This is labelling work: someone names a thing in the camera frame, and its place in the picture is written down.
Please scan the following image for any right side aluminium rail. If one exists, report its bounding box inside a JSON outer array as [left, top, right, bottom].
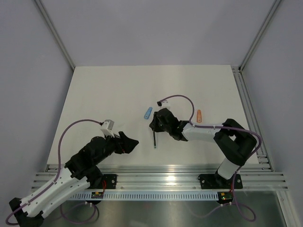
[[231, 66, 275, 172]]

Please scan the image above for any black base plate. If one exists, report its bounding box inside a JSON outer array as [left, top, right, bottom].
[[101, 174, 117, 190], [198, 174, 243, 189]]

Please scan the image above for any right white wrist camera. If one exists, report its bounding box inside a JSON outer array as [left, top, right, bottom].
[[157, 100, 170, 110]]

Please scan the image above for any left aluminium frame post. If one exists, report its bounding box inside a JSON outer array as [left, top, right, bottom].
[[33, 0, 76, 71]]

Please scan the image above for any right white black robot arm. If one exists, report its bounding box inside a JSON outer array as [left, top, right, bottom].
[[149, 108, 257, 187]]

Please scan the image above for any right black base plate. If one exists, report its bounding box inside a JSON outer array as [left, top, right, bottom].
[[198, 174, 243, 189]]

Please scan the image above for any orange highlighter pen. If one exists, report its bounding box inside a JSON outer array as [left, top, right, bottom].
[[196, 109, 202, 123]]

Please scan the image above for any blue highlighter pen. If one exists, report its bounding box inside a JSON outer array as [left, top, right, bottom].
[[144, 107, 153, 120]]

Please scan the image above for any black green-tipped pen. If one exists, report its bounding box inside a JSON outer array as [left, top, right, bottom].
[[152, 131, 157, 149]]

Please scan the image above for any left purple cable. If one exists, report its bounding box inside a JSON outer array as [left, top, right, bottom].
[[5, 119, 104, 225]]

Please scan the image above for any white slotted cable duct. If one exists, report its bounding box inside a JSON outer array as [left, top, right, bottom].
[[69, 191, 219, 201]]

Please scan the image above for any right aluminium frame post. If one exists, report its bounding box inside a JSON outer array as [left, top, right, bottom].
[[238, 0, 284, 73]]

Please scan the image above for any aluminium frame post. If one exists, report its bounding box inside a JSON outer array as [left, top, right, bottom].
[[33, 0, 76, 71], [238, 0, 284, 73]]

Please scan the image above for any aluminium front rail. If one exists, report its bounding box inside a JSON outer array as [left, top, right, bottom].
[[30, 164, 288, 191]]

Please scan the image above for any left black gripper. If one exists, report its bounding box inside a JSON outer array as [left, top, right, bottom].
[[94, 131, 138, 165]]

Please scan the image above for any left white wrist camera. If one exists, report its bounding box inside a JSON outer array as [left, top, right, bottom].
[[100, 119, 115, 137]]

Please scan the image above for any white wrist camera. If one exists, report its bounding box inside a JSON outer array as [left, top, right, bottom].
[[157, 100, 170, 110], [100, 119, 115, 137]]

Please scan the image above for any aluminium rail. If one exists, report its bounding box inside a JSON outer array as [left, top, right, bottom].
[[231, 66, 275, 172], [30, 164, 288, 191]]

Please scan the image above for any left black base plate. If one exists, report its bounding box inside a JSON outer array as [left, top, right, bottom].
[[101, 174, 117, 190]]

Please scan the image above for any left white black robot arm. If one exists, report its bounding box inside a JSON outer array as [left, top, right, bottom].
[[9, 131, 139, 227]]

